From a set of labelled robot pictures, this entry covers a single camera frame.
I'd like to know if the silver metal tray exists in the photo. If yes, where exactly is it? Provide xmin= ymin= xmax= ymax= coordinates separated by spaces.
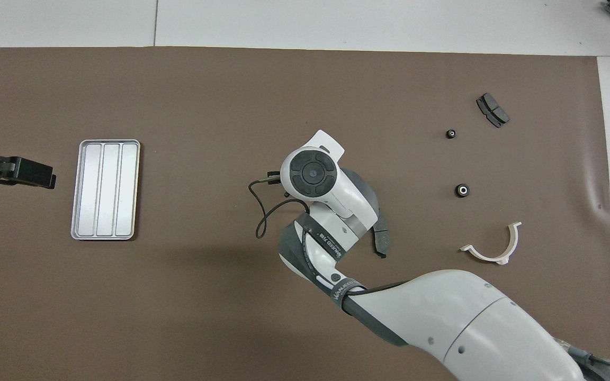
xmin=70 ymin=139 xmax=141 ymax=241

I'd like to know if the brown table mat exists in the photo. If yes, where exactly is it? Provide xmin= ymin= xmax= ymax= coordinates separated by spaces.
xmin=0 ymin=47 xmax=610 ymax=381

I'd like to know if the dark grey curved brake pad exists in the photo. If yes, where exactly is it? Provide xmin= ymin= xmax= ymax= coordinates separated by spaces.
xmin=371 ymin=217 xmax=392 ymax=259

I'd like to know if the dark grey split brake pad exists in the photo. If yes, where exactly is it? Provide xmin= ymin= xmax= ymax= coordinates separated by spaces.
xmin=476 ymin=93 xmax=510 ymax=129

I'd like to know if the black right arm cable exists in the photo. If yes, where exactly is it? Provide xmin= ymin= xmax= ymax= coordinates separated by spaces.
xmin=248 ymin=170 xmax=311 ymax=240

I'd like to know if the white semicircular bracket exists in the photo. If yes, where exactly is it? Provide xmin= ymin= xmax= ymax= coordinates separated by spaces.
xmin=460 ymin=222 xmax=522 ymax=265

